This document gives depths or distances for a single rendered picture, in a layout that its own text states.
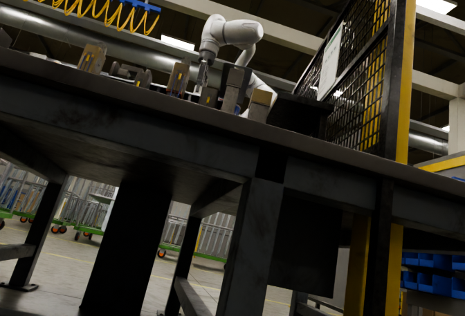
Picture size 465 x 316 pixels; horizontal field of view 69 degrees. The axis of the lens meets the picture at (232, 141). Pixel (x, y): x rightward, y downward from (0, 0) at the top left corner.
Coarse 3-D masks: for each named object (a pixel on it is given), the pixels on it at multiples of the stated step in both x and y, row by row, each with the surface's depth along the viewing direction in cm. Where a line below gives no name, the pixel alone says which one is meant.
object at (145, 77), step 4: (140, 72) 130; (136, 76) 130; (140, 76) 129; (144, 76) 130; (148, 76) 130; (136, 80) 129; (140, 80) 129; (144, 80) 129; (148, 80) 131; (136, 84) 128; (140, 84) 128; (144, 84) 129; (148, 84) 133; (144, 88) 129; (148, 88) 134
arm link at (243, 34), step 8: (232, 24) 152; (240, 24) 151; (248, 24) 150; (256, 24) 150; (224, 32) 154; (232, 32) 152; (240, 32) 151; (248, 32) 150; (256, 32) 150; (232, 40) 154; (240, 40) 153; (248, 40) 152; (256, 40) 152; (240, 48) 161; (248, 48) 160; (240, 56) 177; (248, 56) 171; (240, 64) 181
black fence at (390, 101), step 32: (352, 0) 143; (384, 0) 108; (352, 32) 133; (384, 32) 102; (320, 64) 175; (352, 64) 121; (384, 64) 96; (352, 96) 117; (384, 96) 88; (352, 128) 110; (384, 128) 84; (384, 192) 78; (384, 224) 76; (384, 256) 74; (384, 288) 72
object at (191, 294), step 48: (0, 96) 68; (48, 96) 70; (0, 144) 119; (96, 144) 76; (144, 144) 72; (192, 144) 74; (240, 144) 76; (48, 192) 198; (240, 192) 94; (288, 192) 80; (336, 192) 78; (192, 240) 208; (240, 240) 71; (288, 240) 98; (336, 240) 101; (432, 240) 120; (192, 288) 157; (240, 288) 68; (288, 288) 95
